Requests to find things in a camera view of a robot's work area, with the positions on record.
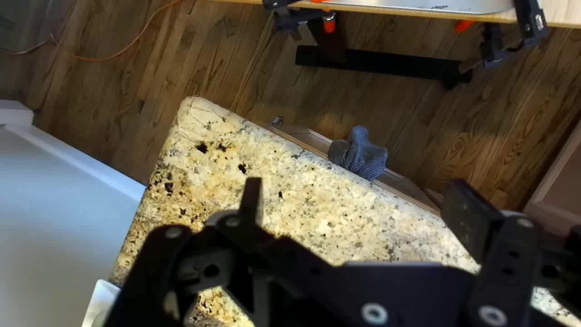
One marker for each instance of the white kitchen appliance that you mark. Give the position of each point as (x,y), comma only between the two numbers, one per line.
(54,230)

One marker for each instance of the white cabinet panel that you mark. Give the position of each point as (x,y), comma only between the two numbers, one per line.
(559,188)

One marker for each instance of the robot mounting table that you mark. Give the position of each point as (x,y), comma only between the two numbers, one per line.
(562,12)

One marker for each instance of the blue-grey hanging dish towel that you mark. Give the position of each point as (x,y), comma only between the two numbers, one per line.
(361,156)

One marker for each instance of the black metal bar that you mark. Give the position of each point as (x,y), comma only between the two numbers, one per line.
(386,63)

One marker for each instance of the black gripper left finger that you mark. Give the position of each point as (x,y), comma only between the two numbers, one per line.
(181,274)

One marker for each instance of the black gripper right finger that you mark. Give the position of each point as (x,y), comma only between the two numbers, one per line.
(508,274)

